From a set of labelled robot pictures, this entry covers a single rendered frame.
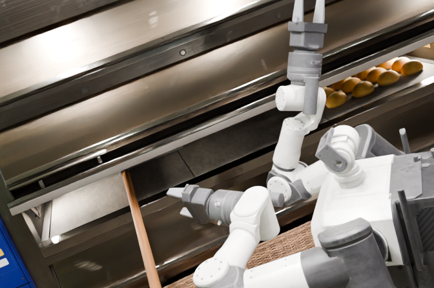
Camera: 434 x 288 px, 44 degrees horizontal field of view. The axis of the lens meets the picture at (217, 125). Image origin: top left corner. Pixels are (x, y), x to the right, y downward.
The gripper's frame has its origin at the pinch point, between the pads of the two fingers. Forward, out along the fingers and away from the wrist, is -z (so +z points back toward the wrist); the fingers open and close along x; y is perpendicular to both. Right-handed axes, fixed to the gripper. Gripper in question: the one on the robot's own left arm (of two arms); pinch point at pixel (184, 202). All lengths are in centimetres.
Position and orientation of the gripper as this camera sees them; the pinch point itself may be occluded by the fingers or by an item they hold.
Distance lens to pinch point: 144.4
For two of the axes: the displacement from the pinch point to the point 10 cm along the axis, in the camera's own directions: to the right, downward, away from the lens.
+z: 8.2, 0.2, -5.7
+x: 3.9, 7.1, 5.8
